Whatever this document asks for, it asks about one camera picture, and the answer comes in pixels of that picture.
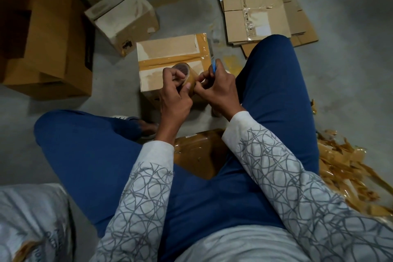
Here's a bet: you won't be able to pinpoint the person's left hand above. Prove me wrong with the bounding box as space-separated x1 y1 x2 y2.
154 66 195 145

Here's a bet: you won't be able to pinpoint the person's right hand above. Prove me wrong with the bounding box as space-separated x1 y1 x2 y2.
193 58 246 122

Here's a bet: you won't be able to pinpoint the brown packing tape roll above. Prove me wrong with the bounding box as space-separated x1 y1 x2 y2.
170 61 201 95

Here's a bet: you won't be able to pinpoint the small cardboard box being taped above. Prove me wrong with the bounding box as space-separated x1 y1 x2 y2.
135 32 213 110

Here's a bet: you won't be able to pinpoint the small brown cardboard box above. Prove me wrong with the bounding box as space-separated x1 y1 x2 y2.
84 0 161 58

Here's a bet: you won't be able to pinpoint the large black-label cardboard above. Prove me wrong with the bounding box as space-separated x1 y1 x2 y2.
0 0 96 101

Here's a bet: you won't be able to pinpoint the person's left forearm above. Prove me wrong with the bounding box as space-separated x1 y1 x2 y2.
89 140 176 262

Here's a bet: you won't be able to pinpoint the person's right forearm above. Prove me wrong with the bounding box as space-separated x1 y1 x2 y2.
221 110 393 262

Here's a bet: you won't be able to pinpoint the person's left white clog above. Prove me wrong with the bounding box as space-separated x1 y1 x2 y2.
111 115 162 139

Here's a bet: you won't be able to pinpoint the person's blue trousers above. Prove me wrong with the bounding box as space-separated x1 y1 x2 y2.
33 34 321 262

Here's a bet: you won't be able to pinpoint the flat brown cardboard sheet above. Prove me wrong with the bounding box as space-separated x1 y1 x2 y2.
209 0 320 59

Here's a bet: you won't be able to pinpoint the crumpled brown tape scraps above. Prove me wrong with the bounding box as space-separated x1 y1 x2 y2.
316 129 393 218

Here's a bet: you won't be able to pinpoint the person's grey shirt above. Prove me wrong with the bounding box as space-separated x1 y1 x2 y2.
175 225 313 262

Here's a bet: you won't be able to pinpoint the brown plastic-wrapped stool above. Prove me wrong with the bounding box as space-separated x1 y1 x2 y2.
172 128 230 181

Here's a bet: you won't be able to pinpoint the white woven sack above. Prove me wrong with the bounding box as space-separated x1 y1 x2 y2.
0 183 76 262

